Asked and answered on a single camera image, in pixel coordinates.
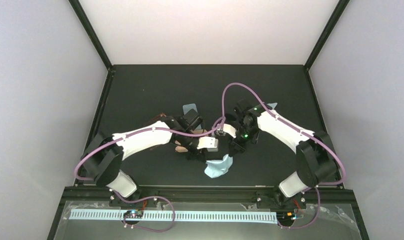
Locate light blue cleaning cloth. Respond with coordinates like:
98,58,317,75
204,154,233,179

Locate brown plaid glasses case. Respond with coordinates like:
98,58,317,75
174,129,207,153

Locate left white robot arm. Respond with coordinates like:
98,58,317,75
82,109,218,198

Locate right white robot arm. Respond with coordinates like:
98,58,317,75
220,100,340,210

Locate black sunglasses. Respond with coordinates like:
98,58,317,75
224,113,237,125

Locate brown translucent sunglasses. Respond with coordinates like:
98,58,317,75
148,113,167,151

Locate blue-grey glasses case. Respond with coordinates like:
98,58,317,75
182,103,198,115

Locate right small circuit board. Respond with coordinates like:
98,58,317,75
278,212,297,221

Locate small circuit board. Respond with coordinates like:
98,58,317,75
278,212,297,221
123,210,144,220

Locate left small circuit board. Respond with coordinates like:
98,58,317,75
123,210,144,220

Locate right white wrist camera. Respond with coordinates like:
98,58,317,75
215,124,237,139

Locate white slotted cable duct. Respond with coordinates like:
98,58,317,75
67,209,278,224

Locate black front frame rail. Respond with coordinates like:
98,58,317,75
47,184,369,240

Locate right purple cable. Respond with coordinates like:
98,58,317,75
220,82,347,230

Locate purple cable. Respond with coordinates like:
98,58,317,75
74,115,226,232
220,82,347,230

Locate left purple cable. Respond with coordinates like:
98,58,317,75
74,115,226,232

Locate right black frame post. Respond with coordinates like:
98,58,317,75
304,0,350,72

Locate black frame post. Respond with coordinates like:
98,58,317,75
304,0,350,72
68,0,113,72

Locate left black frame post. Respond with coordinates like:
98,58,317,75
68,0,113,72

